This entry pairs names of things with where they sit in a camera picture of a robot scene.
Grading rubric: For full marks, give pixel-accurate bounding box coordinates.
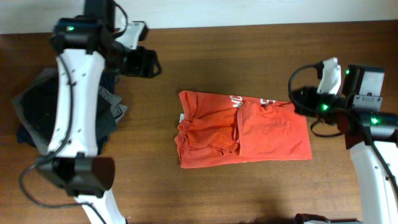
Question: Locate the orange t-shirt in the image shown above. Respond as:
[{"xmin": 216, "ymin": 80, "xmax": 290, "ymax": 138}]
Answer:
[{"xmin": 175, "ymin": 90, "xmax": 312, "ymax": 169}]

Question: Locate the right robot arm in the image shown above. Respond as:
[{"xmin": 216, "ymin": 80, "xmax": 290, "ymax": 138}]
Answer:
[{"xmin": 288, "ymin": 60, "xmax": 397, "ymax": 223}]

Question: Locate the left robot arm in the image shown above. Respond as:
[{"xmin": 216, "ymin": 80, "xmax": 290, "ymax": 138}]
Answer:
[{"xmin": 33, "ymin": 0, "xmax": 162, "ymax": 223}]

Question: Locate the dark folded clothes pile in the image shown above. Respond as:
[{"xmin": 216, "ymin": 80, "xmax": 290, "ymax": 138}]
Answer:
[{"xmin": 11, "ymin": 68, "xmax": 127, "ymax": 154}]

